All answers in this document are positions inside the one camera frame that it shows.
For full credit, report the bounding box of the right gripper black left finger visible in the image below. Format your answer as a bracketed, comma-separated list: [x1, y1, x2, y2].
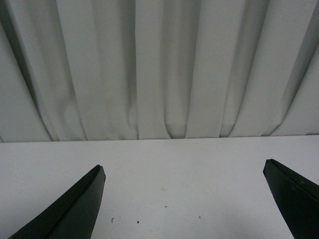
[10, 165, 105, 239]

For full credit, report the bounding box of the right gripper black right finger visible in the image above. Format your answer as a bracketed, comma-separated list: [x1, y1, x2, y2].
[263, 159, 319, 239]

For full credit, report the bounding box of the grey pleated curtain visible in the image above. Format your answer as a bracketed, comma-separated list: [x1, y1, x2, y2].
[0, 0, 319, 142]

